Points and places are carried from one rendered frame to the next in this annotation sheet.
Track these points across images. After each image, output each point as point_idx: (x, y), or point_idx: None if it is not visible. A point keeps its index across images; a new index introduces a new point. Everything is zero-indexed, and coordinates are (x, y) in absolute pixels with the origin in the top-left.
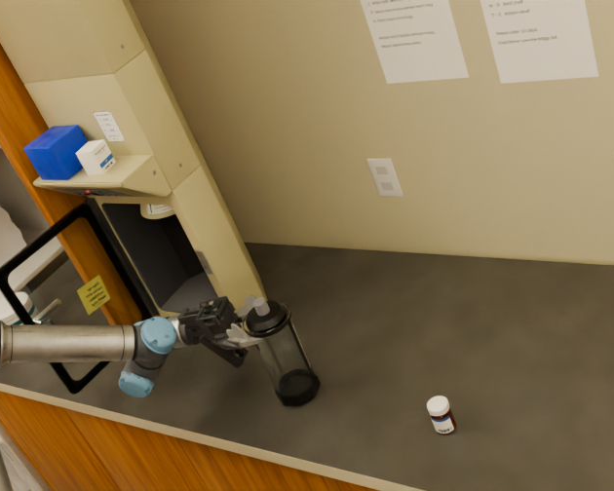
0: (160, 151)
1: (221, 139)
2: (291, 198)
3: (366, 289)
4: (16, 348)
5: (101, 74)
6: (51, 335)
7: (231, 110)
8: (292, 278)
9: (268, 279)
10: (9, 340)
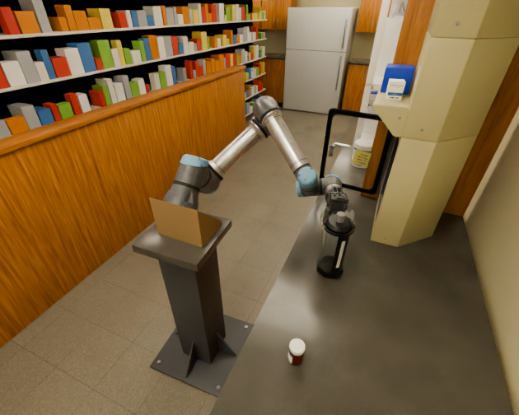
0: (415, 110)
1: (512, 164)
2: (497, 229)
3: (433, 297)
4: (268, 123)
5: (431, 36)
6: (280, 132)
7: None
8: (435, 253)
9: (430, 240)
10: (269, 118)
